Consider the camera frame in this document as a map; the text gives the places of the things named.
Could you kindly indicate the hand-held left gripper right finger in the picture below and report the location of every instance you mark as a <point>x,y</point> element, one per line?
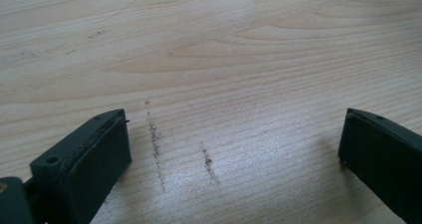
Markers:
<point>384,157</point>

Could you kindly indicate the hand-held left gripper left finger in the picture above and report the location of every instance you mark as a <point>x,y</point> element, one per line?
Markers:
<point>86,164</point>

